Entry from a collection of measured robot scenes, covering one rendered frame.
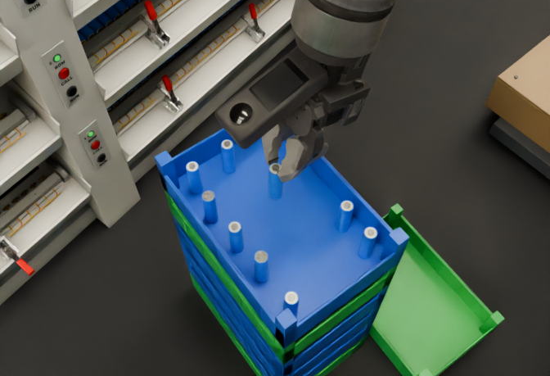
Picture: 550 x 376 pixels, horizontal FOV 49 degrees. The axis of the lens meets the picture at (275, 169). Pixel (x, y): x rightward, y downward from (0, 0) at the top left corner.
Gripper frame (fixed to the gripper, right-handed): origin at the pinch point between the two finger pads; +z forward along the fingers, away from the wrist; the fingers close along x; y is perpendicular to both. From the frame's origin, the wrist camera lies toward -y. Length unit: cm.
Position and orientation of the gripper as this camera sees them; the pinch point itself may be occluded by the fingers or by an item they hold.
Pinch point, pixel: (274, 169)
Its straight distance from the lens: 73.9
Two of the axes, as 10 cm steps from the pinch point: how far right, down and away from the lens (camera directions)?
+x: -5.9, -6.8, 4.3
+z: -2.1, 6.4, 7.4
